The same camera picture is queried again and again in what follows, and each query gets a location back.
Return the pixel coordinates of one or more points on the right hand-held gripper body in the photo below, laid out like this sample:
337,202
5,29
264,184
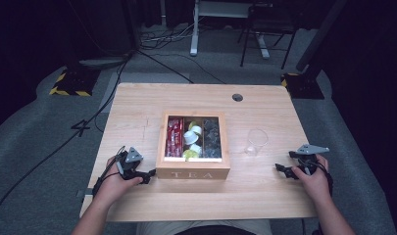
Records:
308,156

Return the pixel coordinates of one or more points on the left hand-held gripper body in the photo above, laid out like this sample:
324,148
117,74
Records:
130,163

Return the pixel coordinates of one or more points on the clear glass cup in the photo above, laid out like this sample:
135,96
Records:
256,142

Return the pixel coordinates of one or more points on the wooden tea box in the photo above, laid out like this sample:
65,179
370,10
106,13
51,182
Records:
192,171

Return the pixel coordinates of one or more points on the person's right hand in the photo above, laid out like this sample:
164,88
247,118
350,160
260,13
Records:
313,182

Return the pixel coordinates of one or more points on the person's left hand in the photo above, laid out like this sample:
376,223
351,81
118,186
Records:
116,184

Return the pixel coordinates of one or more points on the bundle of red stick packets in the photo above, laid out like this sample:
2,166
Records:
174,137

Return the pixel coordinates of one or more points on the green lidded creamer cup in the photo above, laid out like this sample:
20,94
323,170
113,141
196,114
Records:
192,124
190,154

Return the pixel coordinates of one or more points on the white creamer cup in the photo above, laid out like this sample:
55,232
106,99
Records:
190,138
196,130
196,148

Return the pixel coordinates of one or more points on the pile of dark packets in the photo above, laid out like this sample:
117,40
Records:
211,138

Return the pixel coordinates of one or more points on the striped black stand base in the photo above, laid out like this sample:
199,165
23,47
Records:
75,81
304,86

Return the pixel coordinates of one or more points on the person's dark shirt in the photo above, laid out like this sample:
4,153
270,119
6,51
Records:
219,230

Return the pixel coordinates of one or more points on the grey flat stand foot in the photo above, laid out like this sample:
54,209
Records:
101,62

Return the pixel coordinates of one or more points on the dark slanted pole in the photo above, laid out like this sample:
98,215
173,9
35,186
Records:
320,36

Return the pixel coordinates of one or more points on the black metal chair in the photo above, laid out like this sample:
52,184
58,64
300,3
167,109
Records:
268,23

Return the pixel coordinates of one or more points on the white desk frame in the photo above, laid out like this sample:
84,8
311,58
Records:
195,32

